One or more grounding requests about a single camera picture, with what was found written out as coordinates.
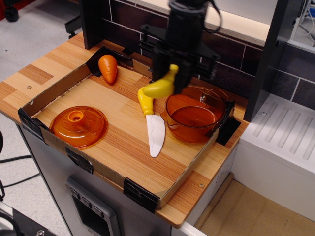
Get orange transparent pot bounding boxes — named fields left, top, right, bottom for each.
left=161, top=86, right=228, bottom=143

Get black vertical post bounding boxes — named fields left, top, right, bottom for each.
left=244, top=0, right=304, bottom=122
left=79, top=0, right=111, bottom=50

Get yellow toy banana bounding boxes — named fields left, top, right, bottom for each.
left=143, top=64, right=179, bottom=98

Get orange transparent pot lid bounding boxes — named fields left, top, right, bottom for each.
left=50, top=106, right=108, bottom=149

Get yellow white toy knife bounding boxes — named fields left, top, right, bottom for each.
left=137, top=88, right=165, bottom=158

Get grey toy oven front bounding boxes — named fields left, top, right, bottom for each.
left=66, top=177, right=121, bottom=236

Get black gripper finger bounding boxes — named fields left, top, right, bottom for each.
left=152, top=50, right=170, bottom=82
left=173, top=61, right=194, bottom=94

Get white toy sink drainboard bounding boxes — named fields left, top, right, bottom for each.
left=239, top=94, right=315, bottom=180

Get black floor cable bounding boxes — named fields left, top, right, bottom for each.
left=0, top=154, right=40, bottom=190

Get black office chair base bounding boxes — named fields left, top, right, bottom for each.
left=0, top=0, right=22, bottom=22

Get cardboard fence with black tape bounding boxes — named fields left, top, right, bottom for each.
left=18, top=47, right=238, bottom=213

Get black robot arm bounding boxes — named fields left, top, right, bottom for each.
left=139, top=0, right=220, bottom=94

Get orange toy carrot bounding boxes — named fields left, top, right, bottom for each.
left=98, top=55, right=118, bottom=84

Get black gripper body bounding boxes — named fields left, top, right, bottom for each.
left=139, top=9, right=220, bottom=79

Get black vertical post left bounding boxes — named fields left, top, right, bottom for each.
left=79, top=0, right=111, bottom=50

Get black vertical post right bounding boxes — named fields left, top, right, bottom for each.
left=244, top=0, right=304, bottom=122

